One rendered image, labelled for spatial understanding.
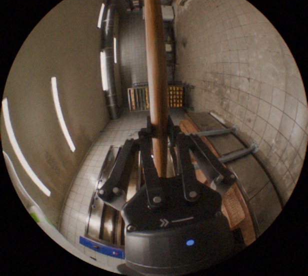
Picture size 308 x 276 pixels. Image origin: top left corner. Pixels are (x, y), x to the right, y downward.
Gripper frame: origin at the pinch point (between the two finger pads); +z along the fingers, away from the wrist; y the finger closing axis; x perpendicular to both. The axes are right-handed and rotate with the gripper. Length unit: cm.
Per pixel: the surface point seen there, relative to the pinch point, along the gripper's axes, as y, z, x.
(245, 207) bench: 62, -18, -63
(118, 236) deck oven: -46, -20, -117
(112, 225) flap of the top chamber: -52, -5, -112
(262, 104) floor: 119, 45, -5
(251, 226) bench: 62, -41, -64
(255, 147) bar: 119, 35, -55
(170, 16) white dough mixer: 96, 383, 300
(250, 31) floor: 119, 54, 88
